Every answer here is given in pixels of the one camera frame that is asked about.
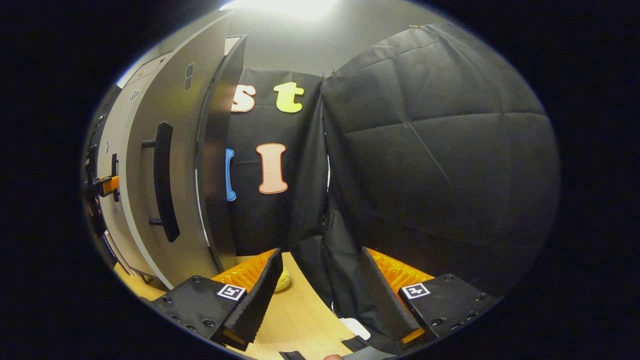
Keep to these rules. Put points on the grey cabinet drawer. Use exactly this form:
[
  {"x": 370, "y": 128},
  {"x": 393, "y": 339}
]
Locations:
[{"x": 150, "y": 74}]

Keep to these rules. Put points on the grey double-door shoe cabinet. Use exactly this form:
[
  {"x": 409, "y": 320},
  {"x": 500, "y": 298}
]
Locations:
[{"x": 150, "y": 70}]

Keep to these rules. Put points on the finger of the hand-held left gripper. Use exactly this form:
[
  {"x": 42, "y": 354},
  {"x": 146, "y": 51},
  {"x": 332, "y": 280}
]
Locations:
[
  {"x": 110, "y": 185},
  {"x": 94, "y": 207}
]

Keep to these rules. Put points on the black backdrop cloth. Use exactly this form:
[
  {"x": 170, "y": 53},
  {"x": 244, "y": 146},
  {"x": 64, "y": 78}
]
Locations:
[{"x": 440, "y": 165}]

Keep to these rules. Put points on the small white object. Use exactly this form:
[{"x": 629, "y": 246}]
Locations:
[{"x": 356, "y": 328}]

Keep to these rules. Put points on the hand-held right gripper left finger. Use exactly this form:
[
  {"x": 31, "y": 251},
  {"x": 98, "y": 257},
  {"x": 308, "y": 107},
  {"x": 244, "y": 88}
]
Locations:
[{"x": 260, "y": 295}]

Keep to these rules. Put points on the grey cabinet door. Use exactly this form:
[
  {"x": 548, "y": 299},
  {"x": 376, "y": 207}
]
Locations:
[
  {"x": 127, "y": 210},
  {"x": 187, "y": 165}
]

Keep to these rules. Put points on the ceiling light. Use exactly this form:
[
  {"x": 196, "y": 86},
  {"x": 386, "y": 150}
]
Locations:
[{"x": 285, "y": 6}]

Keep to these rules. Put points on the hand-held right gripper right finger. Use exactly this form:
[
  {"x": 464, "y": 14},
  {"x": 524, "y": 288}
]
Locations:
[{"x": 382, "y": 295}]

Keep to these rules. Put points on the yellow sponge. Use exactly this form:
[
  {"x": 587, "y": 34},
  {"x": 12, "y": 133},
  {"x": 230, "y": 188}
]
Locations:
[{"x": 283, "y": 280}]

